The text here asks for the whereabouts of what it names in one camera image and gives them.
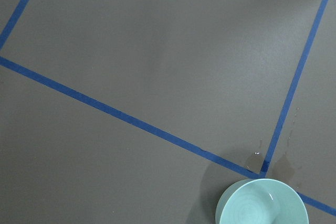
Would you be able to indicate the light green ceramic bowl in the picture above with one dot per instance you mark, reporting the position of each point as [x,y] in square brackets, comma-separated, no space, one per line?
[260,201]

